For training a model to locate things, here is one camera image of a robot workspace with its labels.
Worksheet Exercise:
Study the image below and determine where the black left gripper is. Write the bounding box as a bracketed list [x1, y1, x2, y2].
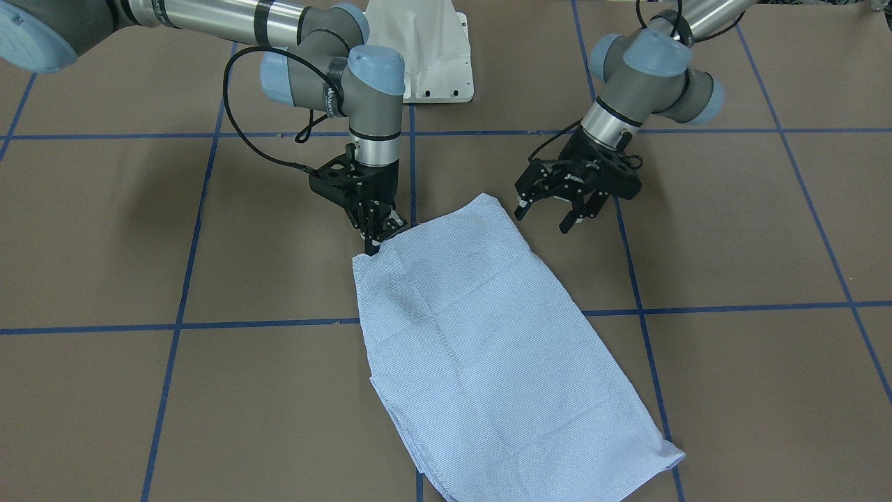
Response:
[515, 128, 643, 234]

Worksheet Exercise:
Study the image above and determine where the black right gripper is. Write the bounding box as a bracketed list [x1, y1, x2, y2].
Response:
[344, 161, 408, 255]

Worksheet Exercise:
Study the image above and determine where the light blue striped shirt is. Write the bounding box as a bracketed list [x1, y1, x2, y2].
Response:
[353, 194, 686, 501]

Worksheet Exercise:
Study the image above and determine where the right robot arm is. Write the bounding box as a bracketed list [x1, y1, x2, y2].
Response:
[1, 1, 407, 255]

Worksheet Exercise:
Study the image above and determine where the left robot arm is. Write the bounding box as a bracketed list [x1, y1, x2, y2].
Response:
[515, 1, 752, 233]

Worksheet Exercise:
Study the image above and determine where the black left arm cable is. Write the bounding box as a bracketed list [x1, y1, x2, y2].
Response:
[526, 119, 586, 165]

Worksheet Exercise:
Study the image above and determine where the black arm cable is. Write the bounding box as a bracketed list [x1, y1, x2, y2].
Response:
[526, 119, 586, 165]
[223, 45, 328, 172]

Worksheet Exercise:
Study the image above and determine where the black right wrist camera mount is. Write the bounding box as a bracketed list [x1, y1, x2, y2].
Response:
[309, 153, 362, 211]

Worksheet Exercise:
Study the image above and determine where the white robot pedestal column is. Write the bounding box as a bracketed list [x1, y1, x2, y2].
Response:
[365, 1, 475, 104]

